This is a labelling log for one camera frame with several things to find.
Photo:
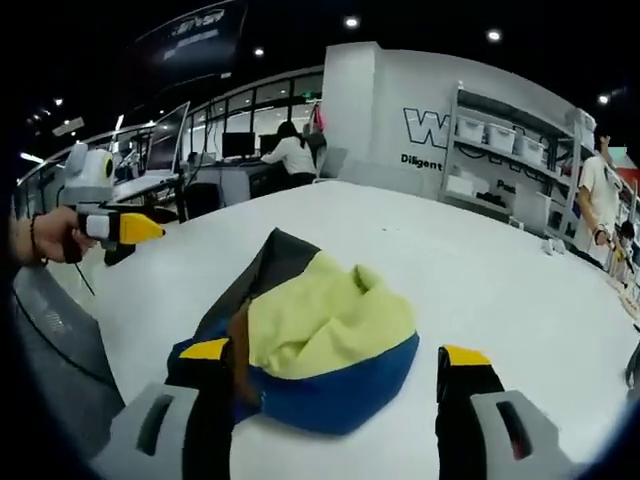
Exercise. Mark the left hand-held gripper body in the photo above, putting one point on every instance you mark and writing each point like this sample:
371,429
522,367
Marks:
87,185

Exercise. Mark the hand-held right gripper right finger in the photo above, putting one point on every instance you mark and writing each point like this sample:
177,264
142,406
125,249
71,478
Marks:
465,440

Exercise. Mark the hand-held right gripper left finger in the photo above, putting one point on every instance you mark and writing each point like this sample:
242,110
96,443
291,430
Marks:
150,440

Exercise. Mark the yellow blue grey garment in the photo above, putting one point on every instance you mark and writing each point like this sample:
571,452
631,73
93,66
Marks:
320,320

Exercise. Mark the person's left hand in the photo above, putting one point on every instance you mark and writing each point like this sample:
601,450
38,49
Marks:
55,237

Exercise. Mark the black office chair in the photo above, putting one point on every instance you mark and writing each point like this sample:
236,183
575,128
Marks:
206,200

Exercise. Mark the large tilted display screen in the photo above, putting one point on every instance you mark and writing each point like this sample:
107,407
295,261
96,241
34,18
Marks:
167,140

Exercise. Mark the grey office chair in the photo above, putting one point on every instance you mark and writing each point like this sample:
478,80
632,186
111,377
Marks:
55,330

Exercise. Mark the grey office desk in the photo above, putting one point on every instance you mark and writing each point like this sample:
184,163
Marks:
235,175

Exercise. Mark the black computer monitor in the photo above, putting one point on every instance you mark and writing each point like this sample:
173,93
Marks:
238,145

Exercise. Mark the dark hanging banner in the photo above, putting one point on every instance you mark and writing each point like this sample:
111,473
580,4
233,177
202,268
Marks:
190,37

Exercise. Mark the round ceiling light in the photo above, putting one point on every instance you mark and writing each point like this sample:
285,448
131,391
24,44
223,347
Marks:
351,21
494,35
258,51
603,99

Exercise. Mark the grey metal shelf rack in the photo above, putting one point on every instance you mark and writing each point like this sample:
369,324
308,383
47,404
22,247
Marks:
500,165

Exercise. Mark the white storage bin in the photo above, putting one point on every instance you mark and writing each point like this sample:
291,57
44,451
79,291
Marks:
471,130
530,149
501,136

